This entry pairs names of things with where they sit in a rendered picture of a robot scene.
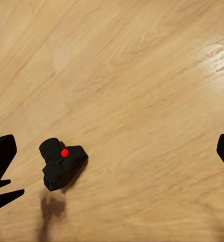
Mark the digital camera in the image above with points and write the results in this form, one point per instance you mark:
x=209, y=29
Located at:
x=62, y=164

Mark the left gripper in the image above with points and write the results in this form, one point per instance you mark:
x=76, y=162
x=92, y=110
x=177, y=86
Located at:
x=8, y=197

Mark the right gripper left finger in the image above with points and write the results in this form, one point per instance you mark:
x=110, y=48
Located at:
x=8, y=150

